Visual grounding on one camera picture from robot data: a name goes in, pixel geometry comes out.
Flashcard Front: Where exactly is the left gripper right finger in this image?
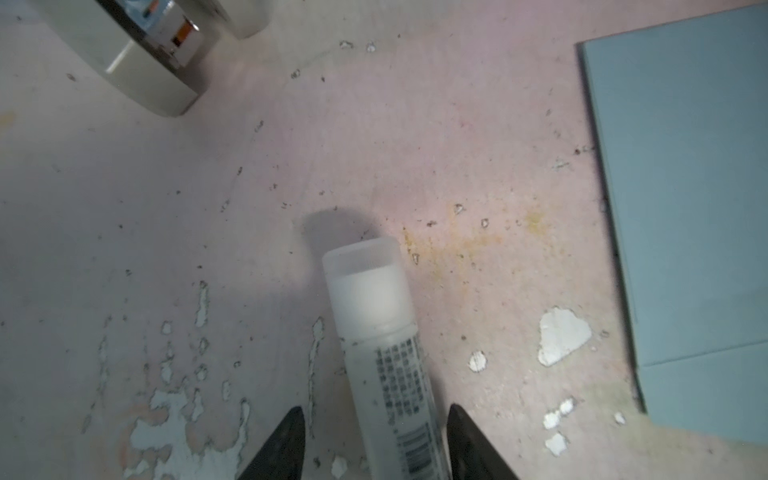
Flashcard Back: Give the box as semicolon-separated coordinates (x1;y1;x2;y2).
447;403;519;480

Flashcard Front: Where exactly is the teal envelope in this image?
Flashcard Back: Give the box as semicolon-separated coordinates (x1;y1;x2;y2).
578;3;767;444

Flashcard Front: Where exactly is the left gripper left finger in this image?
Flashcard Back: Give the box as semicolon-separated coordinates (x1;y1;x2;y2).
238;406;306;480

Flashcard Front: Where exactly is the white glue stick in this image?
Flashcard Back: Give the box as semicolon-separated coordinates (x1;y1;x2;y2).
322;237;450;479

